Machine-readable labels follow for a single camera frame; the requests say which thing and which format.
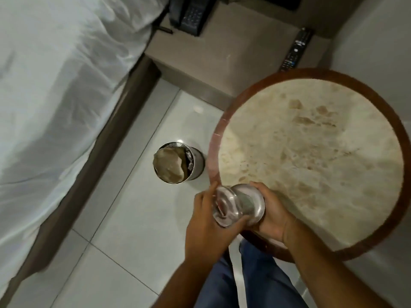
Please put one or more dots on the person's left forearm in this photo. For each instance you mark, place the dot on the person's left forearm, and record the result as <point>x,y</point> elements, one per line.
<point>189,282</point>

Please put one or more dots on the steel container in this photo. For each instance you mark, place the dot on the steel container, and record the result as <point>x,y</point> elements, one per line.
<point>249,203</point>

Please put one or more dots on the black remote control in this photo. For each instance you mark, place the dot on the black remote control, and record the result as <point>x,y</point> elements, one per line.
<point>295,49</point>

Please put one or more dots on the bed with white sheet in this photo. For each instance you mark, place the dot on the bed with white sheet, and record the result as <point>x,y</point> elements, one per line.
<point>54,102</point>

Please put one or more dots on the person's right thumb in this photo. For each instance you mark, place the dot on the person's right thumb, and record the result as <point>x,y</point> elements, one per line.
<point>258,187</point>

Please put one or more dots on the black desk telephone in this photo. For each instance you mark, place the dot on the black desk telephone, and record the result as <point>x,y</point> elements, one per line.
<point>189,12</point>

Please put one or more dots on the person's blue trousers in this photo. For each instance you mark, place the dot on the person's blue trousers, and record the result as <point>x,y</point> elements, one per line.
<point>250,279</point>

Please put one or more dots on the glass lid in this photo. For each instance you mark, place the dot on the glass lid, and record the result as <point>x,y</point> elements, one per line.
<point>226,206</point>

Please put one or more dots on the crumpled paper in bin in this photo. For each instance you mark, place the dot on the crumpled paper in bin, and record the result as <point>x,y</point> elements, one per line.
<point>168,163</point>

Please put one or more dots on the person's right forearm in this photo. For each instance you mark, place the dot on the person's right forearm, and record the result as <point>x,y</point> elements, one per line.
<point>327,266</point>

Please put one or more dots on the person's right hand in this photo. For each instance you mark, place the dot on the person's right hand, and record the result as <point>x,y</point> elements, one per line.
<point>273,214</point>

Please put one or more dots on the brown bedside cabinet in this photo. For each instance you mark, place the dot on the brown bedside cabinet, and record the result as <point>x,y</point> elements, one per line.
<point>237,51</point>

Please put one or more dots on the brown wooden bed frame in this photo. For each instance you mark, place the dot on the brown wooden bed frame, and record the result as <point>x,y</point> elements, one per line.
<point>83,176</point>

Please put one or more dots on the steel waste bin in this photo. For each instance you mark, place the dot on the steel waste bin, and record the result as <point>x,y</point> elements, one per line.
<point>179,163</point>

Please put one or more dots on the person's left thumb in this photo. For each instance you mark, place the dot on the person's left thumb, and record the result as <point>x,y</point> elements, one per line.
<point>214,197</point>

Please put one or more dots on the round marble side table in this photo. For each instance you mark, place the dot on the round marble side table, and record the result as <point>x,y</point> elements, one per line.
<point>311,160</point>

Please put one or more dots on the person's left hand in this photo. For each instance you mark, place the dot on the person's left hand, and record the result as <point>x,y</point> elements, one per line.
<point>204,227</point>

